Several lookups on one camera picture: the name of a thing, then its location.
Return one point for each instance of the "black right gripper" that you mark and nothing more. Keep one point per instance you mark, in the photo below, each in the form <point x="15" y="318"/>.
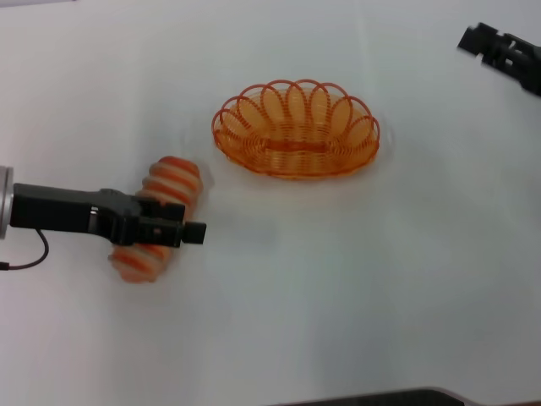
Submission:
<point x="530" y="67"/>

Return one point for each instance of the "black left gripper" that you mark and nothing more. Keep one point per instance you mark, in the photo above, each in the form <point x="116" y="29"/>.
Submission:
<point x="72" y="211"/>

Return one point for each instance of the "orange white striped bread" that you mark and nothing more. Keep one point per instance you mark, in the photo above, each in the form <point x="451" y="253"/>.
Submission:
<point x="173" y="182"/>

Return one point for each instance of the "orange woven plastic basket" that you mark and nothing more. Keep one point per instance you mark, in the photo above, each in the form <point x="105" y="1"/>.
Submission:
<point x="296" y="135"/>

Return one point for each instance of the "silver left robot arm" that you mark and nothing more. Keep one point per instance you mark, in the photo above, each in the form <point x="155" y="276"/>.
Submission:
<point x="4" y="203"/>

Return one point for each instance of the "black robot torso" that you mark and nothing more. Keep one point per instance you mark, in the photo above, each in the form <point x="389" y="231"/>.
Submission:
<point x="380" y="397"/>

